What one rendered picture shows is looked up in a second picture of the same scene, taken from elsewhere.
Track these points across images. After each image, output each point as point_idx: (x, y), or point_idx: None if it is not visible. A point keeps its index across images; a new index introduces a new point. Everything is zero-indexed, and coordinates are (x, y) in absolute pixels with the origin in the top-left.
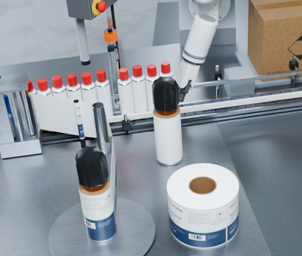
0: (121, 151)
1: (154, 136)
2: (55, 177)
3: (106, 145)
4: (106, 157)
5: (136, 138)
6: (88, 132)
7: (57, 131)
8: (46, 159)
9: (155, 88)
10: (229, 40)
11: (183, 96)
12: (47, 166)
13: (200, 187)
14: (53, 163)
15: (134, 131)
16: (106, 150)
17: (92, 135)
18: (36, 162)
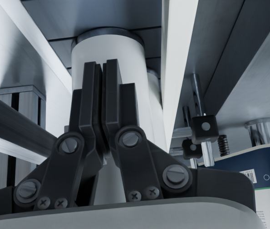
0: None
1: None
2: None
3: None
4: None
5: (255, 97)
6: (232, 164)
7: (188, 167)
8: (229, 147)
9: None
10: None
11: (136, 107)
12: (250, 145)
13: None
14: (245, 143)
15: None
16: None
17: (236, 156)
18: (229, 150)
